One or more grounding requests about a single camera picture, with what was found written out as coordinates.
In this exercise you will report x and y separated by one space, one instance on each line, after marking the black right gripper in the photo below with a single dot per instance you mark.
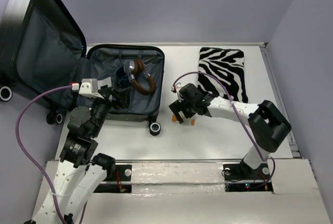
177 106

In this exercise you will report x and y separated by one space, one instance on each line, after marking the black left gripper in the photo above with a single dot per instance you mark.
110 101

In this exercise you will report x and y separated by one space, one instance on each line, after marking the white orange eyelid tape card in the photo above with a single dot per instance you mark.
186 121

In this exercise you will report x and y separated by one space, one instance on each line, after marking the brown silver headphones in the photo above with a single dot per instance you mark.
139 77

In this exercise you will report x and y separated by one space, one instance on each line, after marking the zebra print plush cloth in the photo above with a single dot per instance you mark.
222 71

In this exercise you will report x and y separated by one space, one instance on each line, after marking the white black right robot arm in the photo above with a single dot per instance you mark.
263 122

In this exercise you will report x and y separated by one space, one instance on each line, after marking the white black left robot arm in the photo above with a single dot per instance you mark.
79 171

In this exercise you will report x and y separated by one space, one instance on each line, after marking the dark blue mug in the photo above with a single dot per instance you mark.
122 78

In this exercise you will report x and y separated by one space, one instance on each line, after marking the black hard-shell suitcase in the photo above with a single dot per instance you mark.
43 48

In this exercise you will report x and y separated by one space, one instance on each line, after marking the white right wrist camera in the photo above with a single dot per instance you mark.
174 89

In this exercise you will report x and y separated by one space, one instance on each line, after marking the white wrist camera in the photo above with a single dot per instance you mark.
89 88
174 89

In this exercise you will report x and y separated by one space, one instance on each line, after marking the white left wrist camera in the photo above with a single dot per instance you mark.
89 88

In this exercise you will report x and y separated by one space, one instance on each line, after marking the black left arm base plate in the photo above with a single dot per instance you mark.
118 182

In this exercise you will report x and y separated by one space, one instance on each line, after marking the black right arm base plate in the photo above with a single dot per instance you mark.
242 181

